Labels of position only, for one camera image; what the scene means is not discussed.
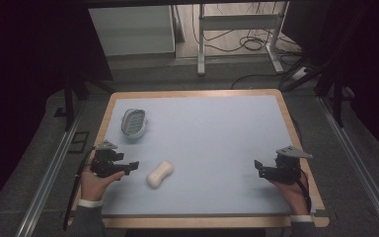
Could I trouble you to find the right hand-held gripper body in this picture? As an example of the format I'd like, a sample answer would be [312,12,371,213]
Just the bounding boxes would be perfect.
[263,145,314,185]

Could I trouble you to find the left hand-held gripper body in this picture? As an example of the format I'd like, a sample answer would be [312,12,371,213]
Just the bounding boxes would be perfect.
[90,139,131,179]

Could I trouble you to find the white soap bar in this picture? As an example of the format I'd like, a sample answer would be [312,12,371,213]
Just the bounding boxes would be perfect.
[145,160,175,190]

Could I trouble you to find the grey oval soap dish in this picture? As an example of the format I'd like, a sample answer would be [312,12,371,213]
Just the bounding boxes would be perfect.
[120,108,149,139]

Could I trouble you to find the person's left hand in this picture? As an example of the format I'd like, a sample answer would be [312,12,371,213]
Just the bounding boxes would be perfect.
[79,165,126,202]

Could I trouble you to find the person's right hand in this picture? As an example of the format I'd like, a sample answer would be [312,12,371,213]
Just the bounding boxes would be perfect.
[268,171,312,217]

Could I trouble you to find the light blue table mat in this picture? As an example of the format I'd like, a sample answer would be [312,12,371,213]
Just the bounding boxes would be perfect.
[101,95,318,217]

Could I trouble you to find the black metal stand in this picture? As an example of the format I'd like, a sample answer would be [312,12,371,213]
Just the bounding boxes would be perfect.
[61,73,91,132]
[314,63,354,128]

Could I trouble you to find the white power strip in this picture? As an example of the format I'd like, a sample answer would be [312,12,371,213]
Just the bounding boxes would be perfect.
[290,66,311,82]

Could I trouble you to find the white cabinet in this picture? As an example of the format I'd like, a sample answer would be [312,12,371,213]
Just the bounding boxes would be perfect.
[88,5,177,57]

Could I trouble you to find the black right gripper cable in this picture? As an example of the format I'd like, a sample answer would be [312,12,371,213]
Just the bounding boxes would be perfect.
[295,170,313,213]

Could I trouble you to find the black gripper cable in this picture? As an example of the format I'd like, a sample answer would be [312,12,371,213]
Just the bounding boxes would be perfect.
[295,170,313,213]
[61,145,97,232]

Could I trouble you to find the black floor frame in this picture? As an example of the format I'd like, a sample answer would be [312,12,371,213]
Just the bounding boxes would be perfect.
[68,130,91,154]

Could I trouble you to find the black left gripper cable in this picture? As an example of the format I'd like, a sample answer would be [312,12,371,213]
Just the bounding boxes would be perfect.
[61,145,97,232]

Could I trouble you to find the aluminium floor rail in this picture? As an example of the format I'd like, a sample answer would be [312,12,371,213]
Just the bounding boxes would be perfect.
[318,96,379,237]
[14,101,87,237]

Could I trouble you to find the black floor cables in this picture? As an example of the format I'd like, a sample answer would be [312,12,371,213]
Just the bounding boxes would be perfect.
[191,3,305,91]

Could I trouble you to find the white metal desk frame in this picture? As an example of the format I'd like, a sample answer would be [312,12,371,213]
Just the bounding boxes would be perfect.
[196,2,291,77]

